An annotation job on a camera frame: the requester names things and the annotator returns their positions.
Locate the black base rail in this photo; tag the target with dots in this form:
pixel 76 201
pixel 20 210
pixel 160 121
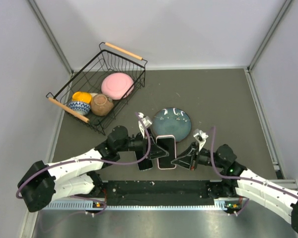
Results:
pixel 162 192

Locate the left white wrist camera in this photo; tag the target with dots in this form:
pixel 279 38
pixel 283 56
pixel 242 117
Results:
pixel 144 123

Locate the clear phone case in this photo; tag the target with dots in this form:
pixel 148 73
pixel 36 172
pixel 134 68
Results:
pixel 151 164

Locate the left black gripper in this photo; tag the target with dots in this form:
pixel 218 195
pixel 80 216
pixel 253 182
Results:
pixel 156 151

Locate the black wire basket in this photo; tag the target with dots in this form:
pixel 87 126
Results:
pixel 109 60

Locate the black phone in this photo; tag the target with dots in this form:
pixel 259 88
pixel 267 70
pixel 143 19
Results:
pixel 167 146

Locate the pink plate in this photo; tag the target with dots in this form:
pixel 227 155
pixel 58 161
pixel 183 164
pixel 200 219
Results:
pixel 117 85

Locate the blue ceramic plate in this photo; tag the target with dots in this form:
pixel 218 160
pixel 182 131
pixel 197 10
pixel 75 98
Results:
pixel 172 121

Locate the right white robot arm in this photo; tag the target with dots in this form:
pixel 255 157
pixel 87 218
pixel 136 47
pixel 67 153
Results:
pixel 241 181

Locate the blue phone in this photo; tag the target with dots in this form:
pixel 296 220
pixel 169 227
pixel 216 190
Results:
pixel 144 166

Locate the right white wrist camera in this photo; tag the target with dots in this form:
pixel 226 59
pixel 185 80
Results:
pixel 201 138

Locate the pink phone case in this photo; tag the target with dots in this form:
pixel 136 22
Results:
pixel 175 148

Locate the yellow bowl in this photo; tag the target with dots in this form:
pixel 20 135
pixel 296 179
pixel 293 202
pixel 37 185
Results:
pixel 82 97

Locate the brown ceramic bowl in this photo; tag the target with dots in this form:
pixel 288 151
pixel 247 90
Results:
pixel 101 105

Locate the blue patterned bowl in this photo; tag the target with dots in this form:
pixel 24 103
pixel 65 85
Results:
pixel 80 107

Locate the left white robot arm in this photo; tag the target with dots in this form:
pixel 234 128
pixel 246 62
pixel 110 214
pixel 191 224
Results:
pixel 44 183

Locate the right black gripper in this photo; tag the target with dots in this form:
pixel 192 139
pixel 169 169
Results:
pixel 188 161

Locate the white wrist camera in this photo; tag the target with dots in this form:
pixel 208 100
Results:
pixel 144 123
pixel 201 138

